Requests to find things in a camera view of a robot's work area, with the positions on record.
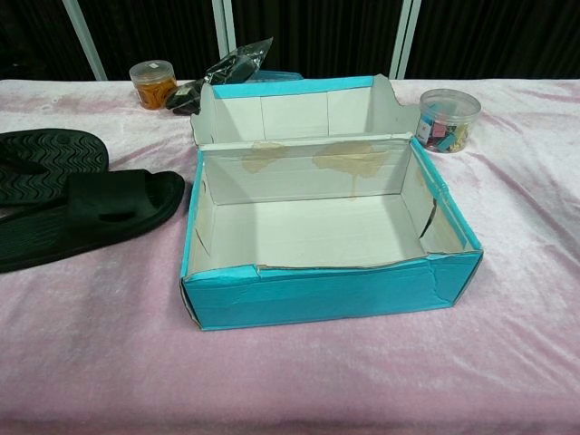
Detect clear jar with orange contents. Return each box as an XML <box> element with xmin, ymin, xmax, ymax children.
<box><xmin>129</xmin><ymin>61</ymin><xmax>179</xmax><ymax>111</ymax></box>

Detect black curtain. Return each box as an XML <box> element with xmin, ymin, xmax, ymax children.
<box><xmin>0</xmin><ymin>0</ymin><xmax>580</xmax><ymax>82</ymax></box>

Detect blue cardboard shoe box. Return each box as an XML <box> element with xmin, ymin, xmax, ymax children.
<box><xmin>179</xmin><ymin>74</ymin><xmax>483</xmax><ymax>332</ymax></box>

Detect black rubber slipper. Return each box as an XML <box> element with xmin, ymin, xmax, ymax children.
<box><xmin>0</xmin><ymin>169</ymin><xmax>187</xmax><ymax>276</ymax></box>
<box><xmin>0</xmin><ymin>128</ymin><xmax>109</xmax><ymax>211</ymax></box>

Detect pink velvet tablecloth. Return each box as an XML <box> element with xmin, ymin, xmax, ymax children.
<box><xmin>0</xmin><ymin>77</ymin><xmax>580</xmax><ymax>435</ymax></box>

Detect clear jar of coloured clips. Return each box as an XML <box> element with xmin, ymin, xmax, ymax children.
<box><xmin>417</xmin><ymin>88</ymin><xmax>483</xmax><ymax>156</ymax></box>

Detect blue plastic container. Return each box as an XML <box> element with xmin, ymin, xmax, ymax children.
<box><xmin>246</xmin><ymin>69</ymin><xmax>305</xmax><ymax>84</ymax></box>

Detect white metal frame post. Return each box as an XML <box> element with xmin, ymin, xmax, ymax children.
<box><xmin>212</xmin><ymin>0</ymin><xmax>235</xmax><ymax>69</ymax></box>
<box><xmin>389</xmin><ymin>0</ymin><xmax>427</xmax><ymax>81</ymax></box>
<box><xmin>61</xmin><ymin>0</ymin><xmax>108</xmax><ymax>82</ymax></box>

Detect black gloves in plastic bag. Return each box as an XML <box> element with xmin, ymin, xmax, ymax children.
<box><xmin>165</xmin><ymin>38</ymin><xmax>275</xmax><ymax>117</ymax></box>

